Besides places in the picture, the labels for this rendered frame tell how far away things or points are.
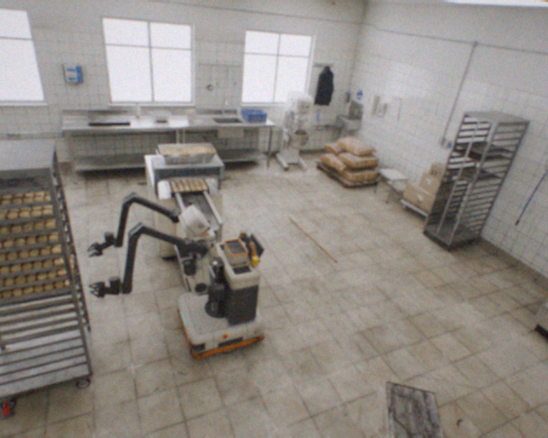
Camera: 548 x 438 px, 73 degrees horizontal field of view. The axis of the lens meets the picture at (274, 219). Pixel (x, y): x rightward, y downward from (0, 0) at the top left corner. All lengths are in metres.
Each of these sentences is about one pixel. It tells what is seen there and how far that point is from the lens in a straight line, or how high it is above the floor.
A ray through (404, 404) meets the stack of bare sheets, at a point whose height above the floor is 0.02.
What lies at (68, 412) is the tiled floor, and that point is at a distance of 3.37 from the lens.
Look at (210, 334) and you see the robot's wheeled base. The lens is 3.27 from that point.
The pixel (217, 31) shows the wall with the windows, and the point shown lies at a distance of 7.04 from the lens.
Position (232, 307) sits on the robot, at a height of 0.51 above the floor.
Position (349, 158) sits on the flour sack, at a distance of 6.80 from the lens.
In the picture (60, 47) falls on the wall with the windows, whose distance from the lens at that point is 6.80.
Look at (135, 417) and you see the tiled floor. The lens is 3.22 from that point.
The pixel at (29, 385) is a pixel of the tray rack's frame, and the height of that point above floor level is 0.15.
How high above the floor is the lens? 2.67
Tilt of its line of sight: 29 degrees down
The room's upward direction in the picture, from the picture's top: 7 degrees clockwise
